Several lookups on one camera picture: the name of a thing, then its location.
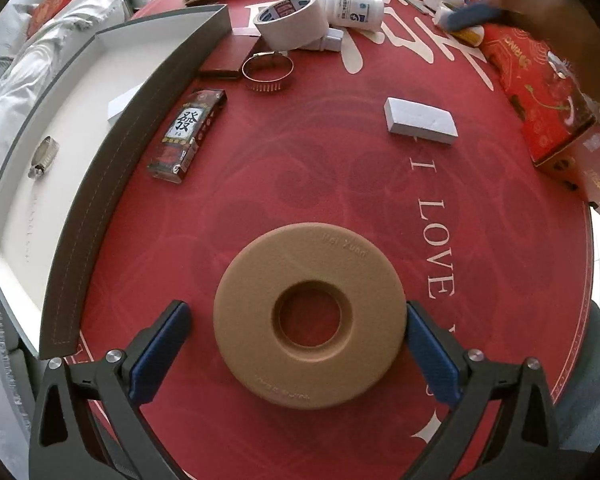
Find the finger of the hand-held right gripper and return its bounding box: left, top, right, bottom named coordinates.
left=440, top=2, right=508, bottom=31

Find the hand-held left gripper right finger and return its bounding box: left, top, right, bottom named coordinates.
left=405, top=301, right=561, bottom=480

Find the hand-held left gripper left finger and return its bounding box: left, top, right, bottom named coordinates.
left=28, top=300, right=192, bottom=480

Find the tan foam ring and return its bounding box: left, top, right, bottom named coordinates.
left=213, top=223, right=409, bottom=409

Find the white pill bottle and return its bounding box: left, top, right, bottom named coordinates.
left=307, top=0, right=385, bottom=31

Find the white tape roll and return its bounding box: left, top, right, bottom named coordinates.
left=252, top=0, right=331, bottom=48

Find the grey tray box white inside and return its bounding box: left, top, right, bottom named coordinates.
left=0, top=4, right=231, bottom=361

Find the dark red box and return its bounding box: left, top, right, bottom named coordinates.
left=198, top=35, right=261, bottom=80

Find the white jar right edge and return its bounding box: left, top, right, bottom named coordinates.
left=436, top=2, right=483, bottom=46

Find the white foam block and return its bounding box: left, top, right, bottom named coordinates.
left=384, top=97, right=458, bottom=146

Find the grey chair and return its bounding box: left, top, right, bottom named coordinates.
left=550, top=300, right=600, bottom=456

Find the orange printed carton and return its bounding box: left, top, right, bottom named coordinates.
left=532, top=125, right=600, bottom=217

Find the dark red labelled packet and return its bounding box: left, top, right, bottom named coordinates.
left=147, top=89, right=227, bottom=185

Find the small white block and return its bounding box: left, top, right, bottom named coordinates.
left=107, top=85, right=141, bottom=123

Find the grey sofa with blanket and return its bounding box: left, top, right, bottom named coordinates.
left=0, top=0, right=153, bottom=261

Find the small metal hose clamp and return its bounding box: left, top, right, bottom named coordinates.
left=27, top=137, right=61, bottom=179

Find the large metal hose clamp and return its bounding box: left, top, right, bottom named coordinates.
left=241, top=51, right=295, bottom=93

